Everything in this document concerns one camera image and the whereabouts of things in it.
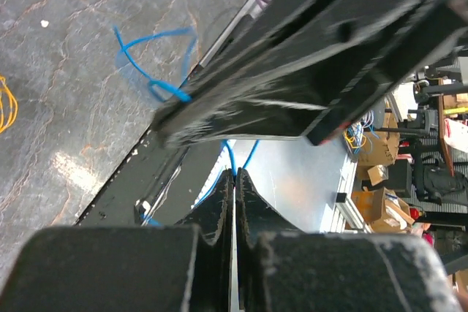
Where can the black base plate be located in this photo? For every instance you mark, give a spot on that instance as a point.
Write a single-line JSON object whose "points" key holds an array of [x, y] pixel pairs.
{"points": [[166, 181]]}

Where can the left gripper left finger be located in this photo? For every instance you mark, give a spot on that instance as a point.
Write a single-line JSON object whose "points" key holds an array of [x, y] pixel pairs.
{"points": [[183, 267]]}

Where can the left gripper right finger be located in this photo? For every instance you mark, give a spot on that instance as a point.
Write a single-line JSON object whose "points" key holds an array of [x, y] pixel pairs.
{"points": [[281, 268]]}

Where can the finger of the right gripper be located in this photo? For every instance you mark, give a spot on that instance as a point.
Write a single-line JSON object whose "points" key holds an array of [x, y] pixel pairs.
{"points": [[179, 123]]}

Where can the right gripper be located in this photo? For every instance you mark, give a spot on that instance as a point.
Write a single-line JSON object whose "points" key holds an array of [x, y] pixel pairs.
{"points": [[315, 49]]}

